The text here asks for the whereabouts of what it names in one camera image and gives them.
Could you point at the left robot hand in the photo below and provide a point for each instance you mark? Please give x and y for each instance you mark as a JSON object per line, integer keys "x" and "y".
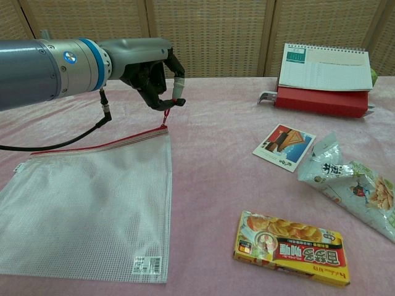
{"x": 135, "y": 52}

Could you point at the clear mesh zipper pouch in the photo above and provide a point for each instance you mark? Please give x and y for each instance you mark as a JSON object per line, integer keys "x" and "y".
{"x": 92, "y": 200}

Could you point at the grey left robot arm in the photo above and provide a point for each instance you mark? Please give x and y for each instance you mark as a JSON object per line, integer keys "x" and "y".
{"x": 31, "y": 71}

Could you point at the white printed snack bag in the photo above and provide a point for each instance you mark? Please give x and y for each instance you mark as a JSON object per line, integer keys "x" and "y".
{"x": 339, "y": 182}

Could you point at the rattan folding screen panel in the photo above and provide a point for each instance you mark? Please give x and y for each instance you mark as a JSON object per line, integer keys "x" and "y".
{"x": 12, "y": 18}
{"x": 324, "y": 21}
{"x": 216, "y": 37}
{"x": 92, "y": 18}
{"x": 387, "y": 40}

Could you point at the pink fleece table cover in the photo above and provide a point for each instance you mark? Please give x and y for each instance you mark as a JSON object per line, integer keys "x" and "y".
{"x": 216, "y": 138}

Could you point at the picture postcard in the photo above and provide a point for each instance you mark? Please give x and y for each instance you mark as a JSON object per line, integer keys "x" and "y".
{"x": 284, "y": 145}

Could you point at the white desk calendar red stand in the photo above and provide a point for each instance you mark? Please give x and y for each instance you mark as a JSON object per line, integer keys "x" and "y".
{"x": 324, "y": 71}

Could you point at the green package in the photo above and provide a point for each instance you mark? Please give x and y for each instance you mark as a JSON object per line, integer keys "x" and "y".
{"x": 374, "y": 77}

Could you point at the yellow curry box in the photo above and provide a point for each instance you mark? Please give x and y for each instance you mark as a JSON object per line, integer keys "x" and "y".
{"x": 293, "y": 246}

